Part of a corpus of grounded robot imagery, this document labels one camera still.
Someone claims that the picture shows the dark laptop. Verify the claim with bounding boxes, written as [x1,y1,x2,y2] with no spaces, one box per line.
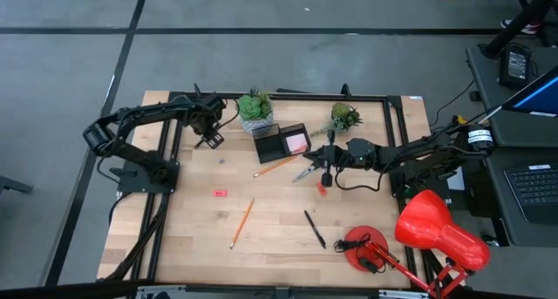
[492,157,558,226]

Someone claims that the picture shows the person's shoe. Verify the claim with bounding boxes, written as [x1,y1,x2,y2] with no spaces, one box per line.
[500,18,542,36]

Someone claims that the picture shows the red desk lamp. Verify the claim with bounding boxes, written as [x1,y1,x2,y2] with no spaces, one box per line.
[343,188,492,299]

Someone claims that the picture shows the black mesh desk organizer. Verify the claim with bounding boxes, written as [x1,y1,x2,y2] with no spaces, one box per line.
[251,123,312,165]

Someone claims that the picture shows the grey metal leg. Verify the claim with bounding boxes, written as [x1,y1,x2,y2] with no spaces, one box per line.
[0,175,35,195]

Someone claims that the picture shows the monitor with blue screen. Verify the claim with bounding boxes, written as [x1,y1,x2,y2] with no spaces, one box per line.
[500,65,558,118]

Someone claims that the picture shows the black lamp cord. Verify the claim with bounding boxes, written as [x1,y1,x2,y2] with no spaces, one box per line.
[333,233,388,275]

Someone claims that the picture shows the black side desk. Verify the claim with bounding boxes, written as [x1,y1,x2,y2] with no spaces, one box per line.
[465,44,558,248]

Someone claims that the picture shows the white paper sheet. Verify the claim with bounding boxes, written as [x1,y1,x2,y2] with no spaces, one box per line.
[447,166,466,192]

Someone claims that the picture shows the black rig beam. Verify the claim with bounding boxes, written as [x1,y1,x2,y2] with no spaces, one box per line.
[0,280,558,299]

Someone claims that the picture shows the black floor cable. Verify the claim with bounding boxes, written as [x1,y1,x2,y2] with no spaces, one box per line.
[429,78,493,130]

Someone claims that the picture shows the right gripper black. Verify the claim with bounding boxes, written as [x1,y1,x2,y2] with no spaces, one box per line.
[303,130,350,188]

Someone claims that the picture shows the black aluminium table frame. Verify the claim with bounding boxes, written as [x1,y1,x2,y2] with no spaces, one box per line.
[98,83,437,291]

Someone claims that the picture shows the black pen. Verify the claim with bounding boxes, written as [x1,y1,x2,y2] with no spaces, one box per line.
[303,209,327,250]

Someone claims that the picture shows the small trailing succulent dark pot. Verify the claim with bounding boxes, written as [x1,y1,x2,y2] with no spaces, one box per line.
[310,101,364,138]

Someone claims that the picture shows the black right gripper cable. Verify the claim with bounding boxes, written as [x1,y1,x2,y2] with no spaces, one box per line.
[333,166,385,193]

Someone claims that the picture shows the red-handled scissors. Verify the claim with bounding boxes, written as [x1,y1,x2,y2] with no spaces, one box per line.
[292,162,316,183]

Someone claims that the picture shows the black stand leg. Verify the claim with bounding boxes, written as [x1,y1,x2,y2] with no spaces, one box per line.
[477,0,558,59]

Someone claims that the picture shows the green succulent in patterned pot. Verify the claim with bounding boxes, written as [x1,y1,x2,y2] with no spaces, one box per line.
[235,88,275,134]

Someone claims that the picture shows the orange pencil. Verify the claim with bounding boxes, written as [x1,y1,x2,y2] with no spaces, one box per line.
[228,198,255,250]
[253,155,298,179]

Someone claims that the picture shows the pink sticky note pad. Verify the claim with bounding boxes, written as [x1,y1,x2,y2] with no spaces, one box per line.
[285,133,309,155]

